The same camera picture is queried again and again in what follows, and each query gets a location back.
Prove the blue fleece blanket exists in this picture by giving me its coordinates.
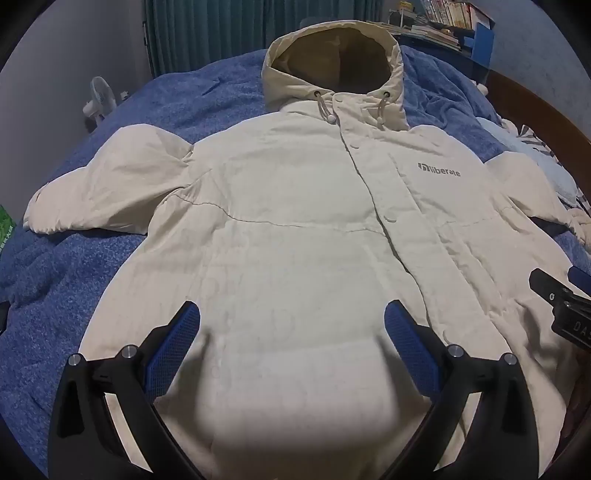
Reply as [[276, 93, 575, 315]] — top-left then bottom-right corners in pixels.
[[0, 44, 591, 467]]

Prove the wooden headboard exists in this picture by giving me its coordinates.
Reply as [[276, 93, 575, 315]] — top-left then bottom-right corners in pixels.
[[487, 69, 591, 155]]

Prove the cream hooded puffer jacket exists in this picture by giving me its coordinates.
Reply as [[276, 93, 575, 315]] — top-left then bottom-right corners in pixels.
[[23, 18, 589, 480]]

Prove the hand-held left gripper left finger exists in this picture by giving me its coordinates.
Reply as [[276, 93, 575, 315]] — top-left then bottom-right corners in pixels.
[[48, 300, 206, 480]]

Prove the light blue towel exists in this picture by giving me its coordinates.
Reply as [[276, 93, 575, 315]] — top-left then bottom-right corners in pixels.
[[475, 117, 580, 206]]

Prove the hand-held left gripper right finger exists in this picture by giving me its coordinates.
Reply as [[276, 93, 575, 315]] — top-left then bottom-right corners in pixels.
[[383, 299, 543, 480]]

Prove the stack of flat books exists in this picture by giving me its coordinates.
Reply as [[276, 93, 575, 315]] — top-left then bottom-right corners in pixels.
[[388, 23, 463, 51]]

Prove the white small fan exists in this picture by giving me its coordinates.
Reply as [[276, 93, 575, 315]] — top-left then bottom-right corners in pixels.
[[82, 76, 116, 123]]

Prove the row of upright books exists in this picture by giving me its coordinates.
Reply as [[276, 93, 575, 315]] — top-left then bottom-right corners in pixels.
[[420, 0, 491, 29]]

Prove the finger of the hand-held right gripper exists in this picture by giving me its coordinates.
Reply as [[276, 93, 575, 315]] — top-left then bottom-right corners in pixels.
[[567, 265, 591, 292], [529, 268, 574, 303]]

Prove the green packet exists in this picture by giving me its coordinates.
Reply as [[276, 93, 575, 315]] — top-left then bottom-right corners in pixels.
[[0, 205, 17, 250]]

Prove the teal curtain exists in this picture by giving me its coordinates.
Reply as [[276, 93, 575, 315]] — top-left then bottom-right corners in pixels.
[[143, 0, 384, 77]]

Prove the blue file box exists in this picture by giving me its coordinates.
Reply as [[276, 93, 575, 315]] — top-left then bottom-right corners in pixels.
[[471, 23, 496, 68]]

